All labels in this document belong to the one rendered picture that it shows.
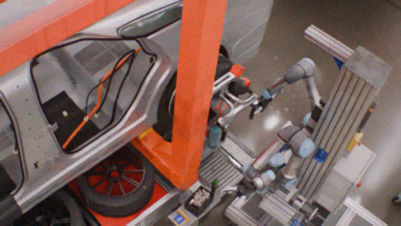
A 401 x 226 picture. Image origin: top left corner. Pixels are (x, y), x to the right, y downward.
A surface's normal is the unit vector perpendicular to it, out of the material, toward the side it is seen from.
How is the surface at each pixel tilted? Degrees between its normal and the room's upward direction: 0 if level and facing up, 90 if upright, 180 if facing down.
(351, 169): 0
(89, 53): 6
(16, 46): 90
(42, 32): 90
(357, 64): 0
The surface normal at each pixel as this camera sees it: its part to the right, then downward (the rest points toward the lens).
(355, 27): 0.09, -0.61
